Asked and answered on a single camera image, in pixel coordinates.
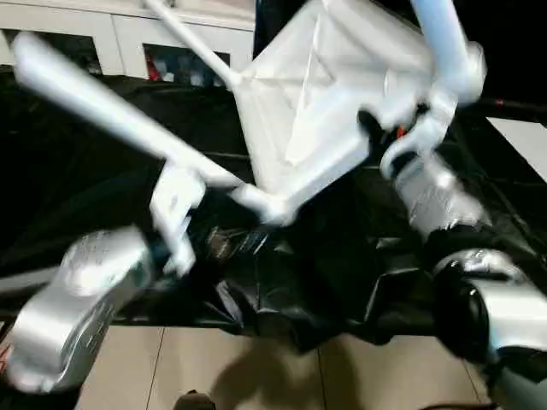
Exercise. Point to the white plastic table top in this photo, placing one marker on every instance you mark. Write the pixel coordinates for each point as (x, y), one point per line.
(325, 102)

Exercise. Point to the white plastic table leg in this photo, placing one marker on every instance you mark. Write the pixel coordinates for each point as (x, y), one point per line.
(449, 43)
(102, 107)
(192, 43)

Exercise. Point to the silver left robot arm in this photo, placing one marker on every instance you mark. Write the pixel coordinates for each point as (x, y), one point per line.
(77, 299)

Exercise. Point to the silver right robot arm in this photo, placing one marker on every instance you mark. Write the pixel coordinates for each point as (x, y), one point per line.
(461, 248)

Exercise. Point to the long black bar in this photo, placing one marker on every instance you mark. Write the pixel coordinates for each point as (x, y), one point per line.
(517, 107)

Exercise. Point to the black plastic mat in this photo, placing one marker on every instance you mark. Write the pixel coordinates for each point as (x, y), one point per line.
(85, 188)

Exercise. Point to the red bottle in cabinet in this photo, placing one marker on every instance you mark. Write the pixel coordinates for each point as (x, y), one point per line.
(153, 68)

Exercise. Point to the white cabinet with glass doors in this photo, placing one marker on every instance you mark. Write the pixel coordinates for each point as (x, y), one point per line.
(102, 30)

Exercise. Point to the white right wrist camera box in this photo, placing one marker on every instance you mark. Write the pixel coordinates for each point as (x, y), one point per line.
(423, 137)

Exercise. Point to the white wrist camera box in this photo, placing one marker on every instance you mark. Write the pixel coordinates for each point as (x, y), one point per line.
(178, 209)
(423, 137)

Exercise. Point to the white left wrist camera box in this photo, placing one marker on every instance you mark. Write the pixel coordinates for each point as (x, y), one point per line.
(178, 209)

